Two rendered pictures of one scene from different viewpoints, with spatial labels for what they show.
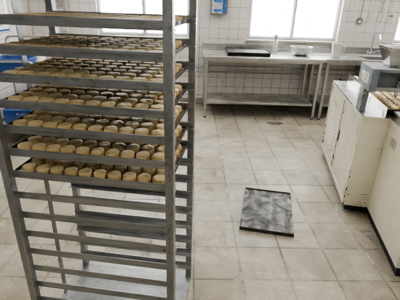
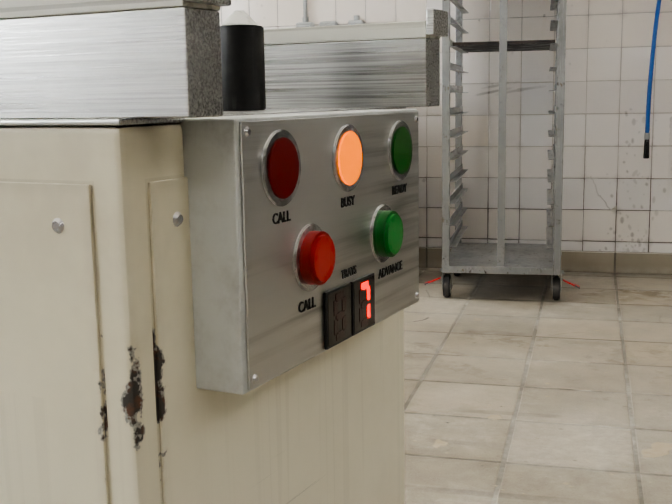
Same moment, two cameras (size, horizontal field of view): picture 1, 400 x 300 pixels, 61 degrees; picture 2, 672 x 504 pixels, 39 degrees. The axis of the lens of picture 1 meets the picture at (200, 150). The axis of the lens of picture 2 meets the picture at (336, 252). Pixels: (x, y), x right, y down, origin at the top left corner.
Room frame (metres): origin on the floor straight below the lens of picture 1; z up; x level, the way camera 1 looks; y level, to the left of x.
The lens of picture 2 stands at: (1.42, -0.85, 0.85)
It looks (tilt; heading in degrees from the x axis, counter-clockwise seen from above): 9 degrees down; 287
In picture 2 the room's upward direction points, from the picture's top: 1 degrees counter-clockwise
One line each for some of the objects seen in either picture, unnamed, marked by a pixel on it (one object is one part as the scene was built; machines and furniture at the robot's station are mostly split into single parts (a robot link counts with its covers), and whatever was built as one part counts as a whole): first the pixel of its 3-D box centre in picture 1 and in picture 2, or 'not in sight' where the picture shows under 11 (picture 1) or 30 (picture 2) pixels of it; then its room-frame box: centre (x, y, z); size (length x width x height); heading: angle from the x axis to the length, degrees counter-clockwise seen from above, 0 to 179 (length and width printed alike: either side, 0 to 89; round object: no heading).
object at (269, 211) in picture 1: (266, 209); not in sight; (2.35, -0.57, 0.01); 0.60 x 0.40 x 0.03; 169
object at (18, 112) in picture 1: (29, 111); not in sight; (3.93, 2.10, 0.28); 0.56 x 0.38 x 0.20; 9
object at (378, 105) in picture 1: (363, 91); not in sight; (2.96, -1.43, 0.88); 1.28 x 0.01 x 0.07; 170
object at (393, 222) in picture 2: not in sight; (384, 233); (1.57, -1.45, 0.76); 0.03 x 0.02 x 0.03; 80
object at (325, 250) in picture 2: not in sight; (312, 257); (1.59, -1.35, 0.76); 0.03 x 0.02 x 0.03; 80
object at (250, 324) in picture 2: not in sight; (324, 227); (1.60, -1.40, 0.77); 0.24 x 0.04 x 0.14; 80
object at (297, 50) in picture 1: (301, 50); not in sight; (5.15, -1.44, 0.94); 0.33 x 0.33 x 0.12
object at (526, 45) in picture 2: not in sight; (505, 46); (1.90, -5.03, 1.05); 0.60 x 0.40 x 0.01; 94
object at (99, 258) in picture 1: (99, 256); not in sight; (1.08, 0.40, 0.60); 0.64 x 0.03 x 0.03; 83
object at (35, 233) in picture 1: (97, 238); not in sight; (1.08, 0.40, 0.69); 0.64 x 0.03 x 0.03; 83
